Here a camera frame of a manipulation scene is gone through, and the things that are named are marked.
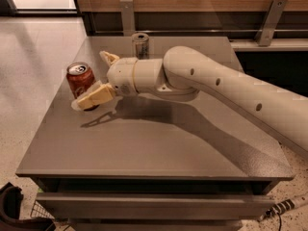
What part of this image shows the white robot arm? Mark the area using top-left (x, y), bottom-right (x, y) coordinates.
top-left (71, 46), bottom-right (308, 158)

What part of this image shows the striped cable on floor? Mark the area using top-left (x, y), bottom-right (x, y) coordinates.
top-left (258, 193), bottom-right (308, 222)

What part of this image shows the grey cabinet drawer front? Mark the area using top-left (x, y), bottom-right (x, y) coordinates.
top-left (37, 192), bottom-right (273, 220)

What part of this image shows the right metal bracket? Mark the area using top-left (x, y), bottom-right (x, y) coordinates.
top-left (254, 0), bottom-right (288, 47)

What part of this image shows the wire basket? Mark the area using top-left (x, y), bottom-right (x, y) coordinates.
top-left (30, 201), bottom-right (54, 219)

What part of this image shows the metal bracket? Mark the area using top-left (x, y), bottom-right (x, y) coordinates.
top-left (120, 0), bottom-right (136, 37)
top-left (254, 0), bottom-right (288, 47)

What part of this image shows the left metal bracket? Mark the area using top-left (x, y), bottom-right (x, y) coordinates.
top-left (120, 0), bottom-right (136, 37)

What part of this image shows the red coke can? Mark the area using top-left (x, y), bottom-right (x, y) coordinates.
top-left (66, 62), bottom-right (96, 99)

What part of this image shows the silver blue energy drink can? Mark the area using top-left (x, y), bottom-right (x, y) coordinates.
top-left (132, 33), bottom-right (149, 60)

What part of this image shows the grey drawer cabinet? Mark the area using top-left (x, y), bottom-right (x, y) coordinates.
top-left (15, 36), bottom-right (295, 231)

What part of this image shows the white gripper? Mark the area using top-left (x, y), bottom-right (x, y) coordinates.
top-left (71, 51), bottom-right (138, 111)

